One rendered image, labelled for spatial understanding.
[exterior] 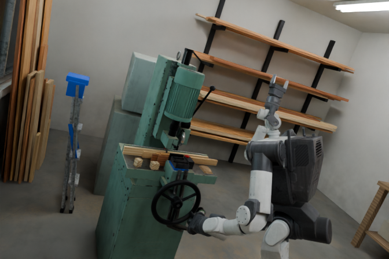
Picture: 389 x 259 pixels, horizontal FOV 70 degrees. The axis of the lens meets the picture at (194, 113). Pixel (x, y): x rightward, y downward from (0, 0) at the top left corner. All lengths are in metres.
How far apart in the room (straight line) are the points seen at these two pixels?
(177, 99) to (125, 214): 0.75
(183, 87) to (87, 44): 2.52
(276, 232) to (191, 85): 0.89
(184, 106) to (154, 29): 2.45
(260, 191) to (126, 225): 0.95
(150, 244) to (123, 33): 2.78
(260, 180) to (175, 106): 0.72
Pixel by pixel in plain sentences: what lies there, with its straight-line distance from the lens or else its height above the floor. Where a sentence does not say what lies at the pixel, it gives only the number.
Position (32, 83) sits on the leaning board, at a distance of 2.69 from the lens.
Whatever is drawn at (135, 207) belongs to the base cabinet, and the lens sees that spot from 1.79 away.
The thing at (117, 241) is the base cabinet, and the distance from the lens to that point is 1.93.
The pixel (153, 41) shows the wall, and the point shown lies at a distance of 4.00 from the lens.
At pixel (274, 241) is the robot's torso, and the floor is 0.89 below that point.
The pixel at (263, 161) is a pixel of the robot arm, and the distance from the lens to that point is 1.22.
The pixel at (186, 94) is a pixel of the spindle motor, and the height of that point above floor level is 1.37.
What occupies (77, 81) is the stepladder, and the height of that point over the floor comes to 1.13.
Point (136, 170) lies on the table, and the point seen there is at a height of 0.89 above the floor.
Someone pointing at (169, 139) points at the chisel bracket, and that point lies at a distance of 1.74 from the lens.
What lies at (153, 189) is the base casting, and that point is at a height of 0.77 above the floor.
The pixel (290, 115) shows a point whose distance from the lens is 4.47.
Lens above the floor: 1.65
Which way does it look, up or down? 13 degrees down
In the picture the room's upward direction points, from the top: 18 degrees clockwise
